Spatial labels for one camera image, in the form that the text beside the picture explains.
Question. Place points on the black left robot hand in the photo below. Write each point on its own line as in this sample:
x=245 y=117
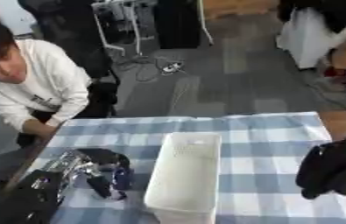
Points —
x=106 y=163

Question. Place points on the person's hand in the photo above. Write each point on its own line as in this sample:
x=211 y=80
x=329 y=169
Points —
x=36 y=128

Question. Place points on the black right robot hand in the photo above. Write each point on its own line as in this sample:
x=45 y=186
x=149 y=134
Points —
x=334 y=166

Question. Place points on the white plastic box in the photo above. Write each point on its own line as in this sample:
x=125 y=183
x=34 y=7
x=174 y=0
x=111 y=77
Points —
x=183 y=178

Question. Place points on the person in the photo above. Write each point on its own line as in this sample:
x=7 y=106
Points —
x=43 y=78

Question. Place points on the black office chair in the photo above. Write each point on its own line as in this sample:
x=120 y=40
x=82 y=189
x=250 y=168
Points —
x=73 y=35

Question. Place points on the white power strip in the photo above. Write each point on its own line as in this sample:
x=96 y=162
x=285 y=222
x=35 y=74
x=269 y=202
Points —
x=172 y=67

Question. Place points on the white hanging cloth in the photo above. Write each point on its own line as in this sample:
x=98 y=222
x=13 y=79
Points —
x=308 y=38

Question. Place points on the black cabinet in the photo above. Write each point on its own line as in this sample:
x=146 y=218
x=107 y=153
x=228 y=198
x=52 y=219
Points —
x=178 y=23

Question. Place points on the white metal rack frame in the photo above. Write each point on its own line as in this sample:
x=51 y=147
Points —
x=124 y=23

